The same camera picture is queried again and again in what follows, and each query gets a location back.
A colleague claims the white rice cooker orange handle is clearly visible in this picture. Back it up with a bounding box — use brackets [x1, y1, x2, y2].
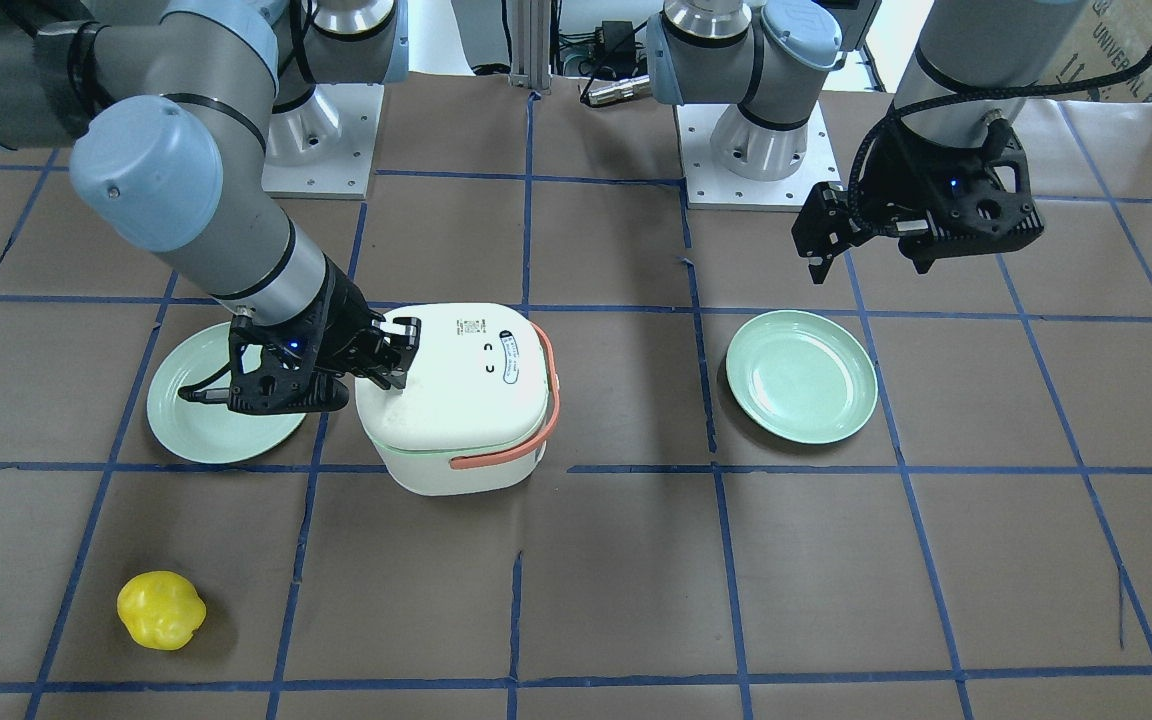
[354, 302, 562, 498]

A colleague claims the aluminium frame post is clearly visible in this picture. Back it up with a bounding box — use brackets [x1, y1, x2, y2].
[506, 1, 559, 96]

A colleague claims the green plate near pepper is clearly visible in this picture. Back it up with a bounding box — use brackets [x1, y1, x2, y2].
[146, 323, 305, 464]

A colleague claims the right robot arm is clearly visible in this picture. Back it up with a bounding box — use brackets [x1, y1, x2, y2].
[0, 1, 420, 416]

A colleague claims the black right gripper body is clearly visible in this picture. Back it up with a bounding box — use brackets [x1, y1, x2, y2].
[179, 263, 387, 415]

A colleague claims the green plate far side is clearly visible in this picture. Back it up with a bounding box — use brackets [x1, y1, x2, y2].
[723, 310, 878, 445]

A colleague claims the yellow toy bell pepper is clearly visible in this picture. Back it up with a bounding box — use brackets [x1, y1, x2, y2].
[116, 570, 207, 651]

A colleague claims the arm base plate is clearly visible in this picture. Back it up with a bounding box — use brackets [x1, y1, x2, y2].
[262, 85, 385, 200]
[676, 104, 841, 211]

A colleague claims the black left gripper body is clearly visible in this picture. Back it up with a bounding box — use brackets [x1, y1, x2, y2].
[847, 118, 1046, 262]

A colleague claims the black power adapter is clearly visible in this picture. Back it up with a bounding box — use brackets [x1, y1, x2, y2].
[594, 20, 636, 63]

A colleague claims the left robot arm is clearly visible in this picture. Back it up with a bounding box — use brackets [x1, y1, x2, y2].
[645, 1, 1152, 285]

